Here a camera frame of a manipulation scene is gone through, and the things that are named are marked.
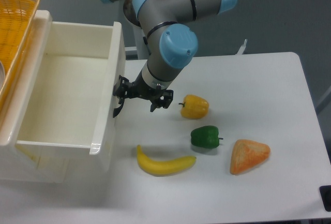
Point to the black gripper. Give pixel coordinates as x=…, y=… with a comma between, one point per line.
x=124, y=89

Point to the orange triangular toy bread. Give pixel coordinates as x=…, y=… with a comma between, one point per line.
x=247, y=154

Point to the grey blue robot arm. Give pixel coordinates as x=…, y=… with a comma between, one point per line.
x=172, y=45

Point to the white drawer cabinet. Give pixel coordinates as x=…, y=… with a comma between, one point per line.
x=15, y=165

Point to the yellow toy bell pepper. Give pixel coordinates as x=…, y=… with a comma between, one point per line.
x=194, y=107

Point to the green toy bell pepper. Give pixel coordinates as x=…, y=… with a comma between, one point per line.
x=206, y=137

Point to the yellow toy banana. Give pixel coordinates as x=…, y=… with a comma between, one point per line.
x=163, y=168

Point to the metal bowl rim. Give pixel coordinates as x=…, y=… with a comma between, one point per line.
x=2, y=75

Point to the yellow woven basket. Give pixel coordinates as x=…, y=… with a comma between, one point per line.
x=16, y=21

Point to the black corner device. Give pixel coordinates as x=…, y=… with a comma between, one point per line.
x=325, y=192

